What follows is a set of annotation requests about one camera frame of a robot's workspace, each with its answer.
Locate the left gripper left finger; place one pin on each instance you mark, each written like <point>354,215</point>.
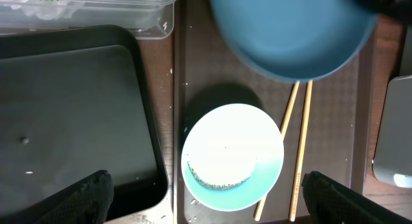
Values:
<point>86,201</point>

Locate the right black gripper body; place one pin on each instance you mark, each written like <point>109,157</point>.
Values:
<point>399,10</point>

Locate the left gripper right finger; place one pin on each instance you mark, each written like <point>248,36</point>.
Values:
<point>328,201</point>

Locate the dark blue plate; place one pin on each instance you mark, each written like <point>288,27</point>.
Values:
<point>290,40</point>

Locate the light blue small bowl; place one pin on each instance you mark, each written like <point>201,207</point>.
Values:
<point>236,125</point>

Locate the white tissue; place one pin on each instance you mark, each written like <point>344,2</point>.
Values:
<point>45,10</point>

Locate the grey dishwasher rack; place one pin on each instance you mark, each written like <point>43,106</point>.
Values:
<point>392,160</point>

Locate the dark brown serving tray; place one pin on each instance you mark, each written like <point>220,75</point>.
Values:
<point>209,75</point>

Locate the black plastic bin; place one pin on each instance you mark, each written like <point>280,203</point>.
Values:
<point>74,102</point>

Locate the pile of rice grains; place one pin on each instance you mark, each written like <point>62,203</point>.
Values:
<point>221,167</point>

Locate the clear plastic bin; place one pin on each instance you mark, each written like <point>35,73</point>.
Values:
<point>145,19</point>

